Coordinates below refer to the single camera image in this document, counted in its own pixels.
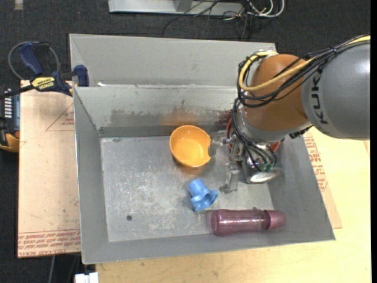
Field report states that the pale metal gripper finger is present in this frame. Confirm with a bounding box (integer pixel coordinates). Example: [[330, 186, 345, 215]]
[[208, 130, 236, 156], [219, 169, 240, 195]]

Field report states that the orange bowl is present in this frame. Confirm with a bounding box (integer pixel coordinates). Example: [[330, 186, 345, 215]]
[[169, 124, 212, 168]]

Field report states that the blue plastic cup-shaped toy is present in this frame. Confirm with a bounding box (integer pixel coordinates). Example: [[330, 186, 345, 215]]
[[187, 178, 219, 212]]

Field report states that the purple plastic bottle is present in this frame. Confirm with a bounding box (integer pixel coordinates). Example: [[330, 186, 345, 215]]
[[209, 207, 286, 237]]

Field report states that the grey metal bin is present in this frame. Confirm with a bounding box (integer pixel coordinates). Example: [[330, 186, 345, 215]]
[[69, 33, 336, 265]]

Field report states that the brown cardboard board, red print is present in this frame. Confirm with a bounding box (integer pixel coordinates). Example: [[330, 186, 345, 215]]
[[17, 80, 343, 259]]

